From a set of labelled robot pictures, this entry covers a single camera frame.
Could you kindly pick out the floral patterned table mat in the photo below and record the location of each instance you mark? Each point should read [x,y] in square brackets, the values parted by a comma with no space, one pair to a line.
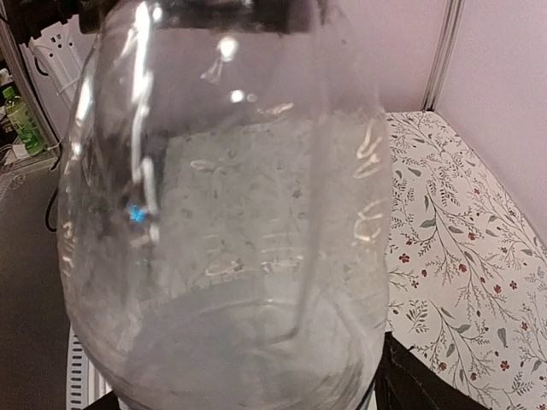
[467,272]

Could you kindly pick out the aluminium corner post left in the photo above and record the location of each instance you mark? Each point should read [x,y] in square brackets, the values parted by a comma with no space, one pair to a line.
[441,61]

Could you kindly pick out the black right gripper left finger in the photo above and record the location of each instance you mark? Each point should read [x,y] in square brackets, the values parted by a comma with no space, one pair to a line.
[107,402]

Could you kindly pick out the clear Pepsi plastic bottle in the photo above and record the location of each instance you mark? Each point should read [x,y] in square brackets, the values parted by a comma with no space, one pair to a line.
[224,207]

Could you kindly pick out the green tea bottle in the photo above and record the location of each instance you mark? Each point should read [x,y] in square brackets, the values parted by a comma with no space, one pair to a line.
[22,120]

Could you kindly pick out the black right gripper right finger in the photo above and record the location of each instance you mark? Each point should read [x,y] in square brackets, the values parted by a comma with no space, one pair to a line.
[403,382]

